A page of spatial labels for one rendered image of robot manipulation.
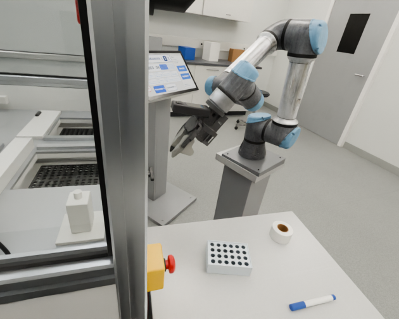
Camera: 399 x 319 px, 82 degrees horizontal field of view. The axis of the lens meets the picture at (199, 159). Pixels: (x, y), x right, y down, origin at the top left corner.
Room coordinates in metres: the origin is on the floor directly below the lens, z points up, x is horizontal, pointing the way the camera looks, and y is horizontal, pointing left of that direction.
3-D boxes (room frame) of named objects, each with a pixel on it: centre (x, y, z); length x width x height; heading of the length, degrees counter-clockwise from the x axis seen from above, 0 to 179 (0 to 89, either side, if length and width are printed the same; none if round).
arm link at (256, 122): (1.14, -0.28, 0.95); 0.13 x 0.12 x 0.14; 50
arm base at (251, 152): (1.15, -0.28, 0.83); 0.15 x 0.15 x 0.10
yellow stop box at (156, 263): (0.33, 0.07, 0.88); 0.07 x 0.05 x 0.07; 19
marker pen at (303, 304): (0.36, -0.35, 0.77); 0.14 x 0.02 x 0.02; 109
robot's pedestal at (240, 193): (1.15, -0.29, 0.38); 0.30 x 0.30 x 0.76; 46
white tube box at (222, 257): (0.45, -0.12, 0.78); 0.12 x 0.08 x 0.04; 93
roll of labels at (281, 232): (0.58, -0.31, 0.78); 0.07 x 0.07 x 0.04
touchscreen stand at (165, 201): (1.57, 0.31, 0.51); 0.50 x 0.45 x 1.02; 59
